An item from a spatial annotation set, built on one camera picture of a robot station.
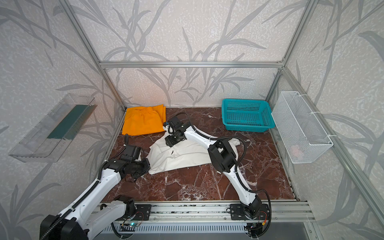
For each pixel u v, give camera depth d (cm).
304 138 61
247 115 116
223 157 58
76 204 42
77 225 39
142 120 107
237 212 73
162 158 90
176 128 76
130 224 71
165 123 87
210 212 75
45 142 63
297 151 72
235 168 60
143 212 73
